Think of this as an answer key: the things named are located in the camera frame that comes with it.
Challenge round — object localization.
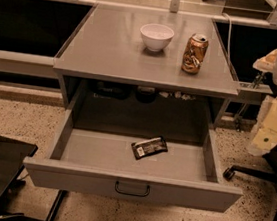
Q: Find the black rxbar chocolate wrapper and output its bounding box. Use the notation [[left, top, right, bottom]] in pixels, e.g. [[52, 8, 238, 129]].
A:
[[131, 136, 168, 160]]

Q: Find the white cable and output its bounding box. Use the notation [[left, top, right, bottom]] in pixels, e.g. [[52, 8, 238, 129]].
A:
[[215, 12, 239, 70]]

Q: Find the grey cabinet counter unit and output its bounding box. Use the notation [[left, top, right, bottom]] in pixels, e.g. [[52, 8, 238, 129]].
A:
[[54, 3, 238, 125]]

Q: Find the grey open top drawer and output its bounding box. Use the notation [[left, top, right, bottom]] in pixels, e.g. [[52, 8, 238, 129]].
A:
[[24, 123, 242, 212]]

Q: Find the black drawer handle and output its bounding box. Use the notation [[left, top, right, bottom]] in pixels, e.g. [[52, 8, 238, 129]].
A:
[[115, 181, 150, 198]]

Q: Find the white ceramic bowl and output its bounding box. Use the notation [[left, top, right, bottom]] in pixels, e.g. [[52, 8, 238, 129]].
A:
[[140, 23, 174, 51]]

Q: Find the crushed orange soda can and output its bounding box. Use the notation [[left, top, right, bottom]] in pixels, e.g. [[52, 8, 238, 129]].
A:
[[181, 33, 209, 75]]

